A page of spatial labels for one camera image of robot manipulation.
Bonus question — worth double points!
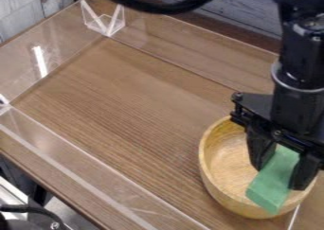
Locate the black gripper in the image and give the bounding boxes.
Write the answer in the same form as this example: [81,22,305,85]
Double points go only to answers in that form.
[229,79,324,192]

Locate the green rectangular block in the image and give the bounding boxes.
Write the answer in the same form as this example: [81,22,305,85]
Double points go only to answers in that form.
[245,145,298,215]

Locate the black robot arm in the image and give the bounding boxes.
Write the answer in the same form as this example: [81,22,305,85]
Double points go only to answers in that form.
[230,0,324,190]

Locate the brown wooden bowl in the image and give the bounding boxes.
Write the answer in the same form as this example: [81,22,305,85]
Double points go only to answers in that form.
[198,116,316,220]

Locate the black metal table bracket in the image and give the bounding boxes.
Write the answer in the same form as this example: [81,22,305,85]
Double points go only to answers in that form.
[28,206,75,230]

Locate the black cable lower left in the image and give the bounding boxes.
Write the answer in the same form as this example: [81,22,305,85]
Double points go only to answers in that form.
[0,204,64,230]

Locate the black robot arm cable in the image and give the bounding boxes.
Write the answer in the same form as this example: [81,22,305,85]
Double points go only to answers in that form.
[93,0,233,16]

